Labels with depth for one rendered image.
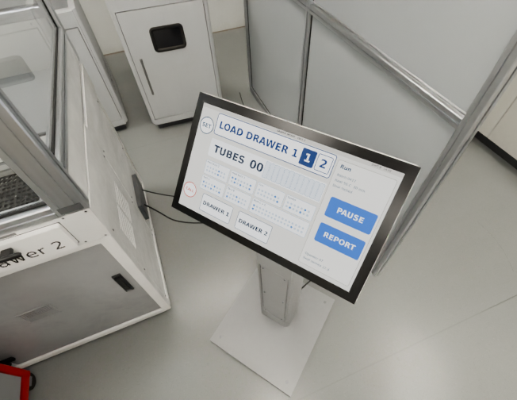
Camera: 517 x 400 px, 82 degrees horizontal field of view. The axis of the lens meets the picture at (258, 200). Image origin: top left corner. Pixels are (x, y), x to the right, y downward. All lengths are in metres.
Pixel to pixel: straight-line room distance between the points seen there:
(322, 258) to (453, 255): 1.48
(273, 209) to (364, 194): 0.20
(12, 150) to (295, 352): 1.34
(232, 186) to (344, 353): 1.16
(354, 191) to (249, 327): 1.13
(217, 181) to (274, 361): 1.06
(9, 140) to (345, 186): 0.70
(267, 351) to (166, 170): 1.45
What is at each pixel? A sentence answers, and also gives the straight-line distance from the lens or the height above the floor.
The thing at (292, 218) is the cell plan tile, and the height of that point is 1.05.
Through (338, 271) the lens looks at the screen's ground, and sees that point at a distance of 0.67.
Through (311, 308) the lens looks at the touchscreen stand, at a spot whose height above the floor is 0.04.
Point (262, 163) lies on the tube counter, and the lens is 0.68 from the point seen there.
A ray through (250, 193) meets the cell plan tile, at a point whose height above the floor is 1.06.
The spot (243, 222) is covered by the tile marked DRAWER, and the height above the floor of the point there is 1.00.
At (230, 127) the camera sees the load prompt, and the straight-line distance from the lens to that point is 0.72.
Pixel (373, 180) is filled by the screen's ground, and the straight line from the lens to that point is 0.62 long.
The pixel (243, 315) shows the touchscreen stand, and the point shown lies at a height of 0.04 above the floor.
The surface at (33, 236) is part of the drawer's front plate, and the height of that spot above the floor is 0.92.
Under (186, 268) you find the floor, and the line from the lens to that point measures 1.83.
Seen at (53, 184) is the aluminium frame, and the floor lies 1.06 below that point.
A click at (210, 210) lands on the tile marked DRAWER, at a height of 0.99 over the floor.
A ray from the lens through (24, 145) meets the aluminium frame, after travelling 0.83.
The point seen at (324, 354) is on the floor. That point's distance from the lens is 1.65.
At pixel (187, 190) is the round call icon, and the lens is 0.80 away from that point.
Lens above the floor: 1.60
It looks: 52 degrees down
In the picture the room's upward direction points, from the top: 4 degrees counter-clockwise
